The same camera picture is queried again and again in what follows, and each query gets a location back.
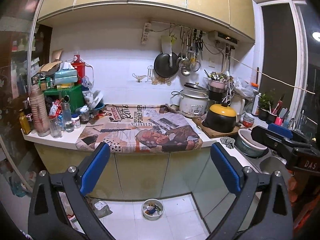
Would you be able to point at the grey dish rag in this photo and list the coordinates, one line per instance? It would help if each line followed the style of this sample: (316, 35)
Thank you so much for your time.
(228, 142)

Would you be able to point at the green storage box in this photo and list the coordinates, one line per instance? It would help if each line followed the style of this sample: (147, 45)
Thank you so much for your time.
(72, 95)

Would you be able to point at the teal tissue boxes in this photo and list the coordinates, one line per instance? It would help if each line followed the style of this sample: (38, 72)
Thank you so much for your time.
(65, 76)

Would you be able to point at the red kettle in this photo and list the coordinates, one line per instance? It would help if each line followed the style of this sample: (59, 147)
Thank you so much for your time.
(79, 65)

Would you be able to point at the white thermos jug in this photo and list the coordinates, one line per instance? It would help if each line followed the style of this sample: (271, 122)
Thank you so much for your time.
(238, 103)

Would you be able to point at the steel sink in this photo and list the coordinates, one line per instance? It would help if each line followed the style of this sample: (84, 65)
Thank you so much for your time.
(269, 162)

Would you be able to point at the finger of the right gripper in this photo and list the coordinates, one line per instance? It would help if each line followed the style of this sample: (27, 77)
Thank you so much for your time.
(284, 132)

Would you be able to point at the potted green plant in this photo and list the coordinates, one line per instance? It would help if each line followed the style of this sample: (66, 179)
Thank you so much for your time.
(265, 105)

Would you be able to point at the printed newspaper tablecloth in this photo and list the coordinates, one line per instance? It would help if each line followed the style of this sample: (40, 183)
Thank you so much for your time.
(139, 129)

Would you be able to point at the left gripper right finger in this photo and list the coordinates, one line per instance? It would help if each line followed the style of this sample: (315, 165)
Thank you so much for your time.
(273, 216)

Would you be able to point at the white basin in sink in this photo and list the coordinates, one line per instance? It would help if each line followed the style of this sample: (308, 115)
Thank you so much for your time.
(247, 145)

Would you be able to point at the white plastic bag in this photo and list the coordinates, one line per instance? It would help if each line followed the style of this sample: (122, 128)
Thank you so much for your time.
(243, 89)

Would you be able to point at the white rice cooker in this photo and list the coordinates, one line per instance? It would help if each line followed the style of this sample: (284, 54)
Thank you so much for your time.
(194, 100)

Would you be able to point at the black pot yellow lid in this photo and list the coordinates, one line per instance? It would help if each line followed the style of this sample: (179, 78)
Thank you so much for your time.
(220, 118)

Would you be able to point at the white trash bowl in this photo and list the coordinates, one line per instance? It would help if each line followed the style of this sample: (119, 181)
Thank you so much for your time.
(159, 209)

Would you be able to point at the hanging metal ladle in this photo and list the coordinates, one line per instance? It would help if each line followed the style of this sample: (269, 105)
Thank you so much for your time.
(184, 63)

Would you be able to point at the pink utensil holder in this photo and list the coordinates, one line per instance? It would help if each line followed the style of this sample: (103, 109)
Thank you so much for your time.
(218, 81)

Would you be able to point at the grey package on floor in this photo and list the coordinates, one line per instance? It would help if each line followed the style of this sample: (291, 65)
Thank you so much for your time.
(100, 208)

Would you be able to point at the yellow oil bottle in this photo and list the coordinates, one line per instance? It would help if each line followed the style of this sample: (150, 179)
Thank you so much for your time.
(24, 122)

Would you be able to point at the stacked pink cups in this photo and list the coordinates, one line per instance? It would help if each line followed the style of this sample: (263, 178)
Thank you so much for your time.
(38, 108)

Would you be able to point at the blue bowl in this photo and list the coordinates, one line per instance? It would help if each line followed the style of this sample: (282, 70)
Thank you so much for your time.
(99, 106)

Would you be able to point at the black hanging wok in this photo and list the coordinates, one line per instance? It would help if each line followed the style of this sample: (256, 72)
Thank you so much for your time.
(162, 68)

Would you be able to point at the clear glass cup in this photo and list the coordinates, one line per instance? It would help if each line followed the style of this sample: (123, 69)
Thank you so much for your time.
(55, 128)

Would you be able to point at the blue foil cup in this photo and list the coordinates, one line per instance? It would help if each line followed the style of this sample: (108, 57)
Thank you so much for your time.
(150, 210)

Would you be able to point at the white power strip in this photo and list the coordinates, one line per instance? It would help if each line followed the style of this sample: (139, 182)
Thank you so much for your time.
(145, 33)

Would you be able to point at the wall water heater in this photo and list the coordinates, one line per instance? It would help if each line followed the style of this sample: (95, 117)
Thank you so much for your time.
(223, 38)

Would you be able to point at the cleaver knife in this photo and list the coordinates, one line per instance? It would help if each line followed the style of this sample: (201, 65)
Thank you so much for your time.
(167, 48)

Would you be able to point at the stacked small bowls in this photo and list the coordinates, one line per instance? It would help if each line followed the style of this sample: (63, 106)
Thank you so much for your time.
(248, 120)

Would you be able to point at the upper yellow cabinets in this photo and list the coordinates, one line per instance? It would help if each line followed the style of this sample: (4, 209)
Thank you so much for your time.
(231, 17)

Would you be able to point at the small white pill jar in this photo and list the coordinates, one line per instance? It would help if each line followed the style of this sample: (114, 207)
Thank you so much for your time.
(76, 121)

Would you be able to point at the hanging strainer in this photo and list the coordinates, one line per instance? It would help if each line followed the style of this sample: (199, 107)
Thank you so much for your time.
(194, 63)

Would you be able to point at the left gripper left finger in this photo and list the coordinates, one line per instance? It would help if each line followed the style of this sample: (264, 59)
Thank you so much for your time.
(47, 218)

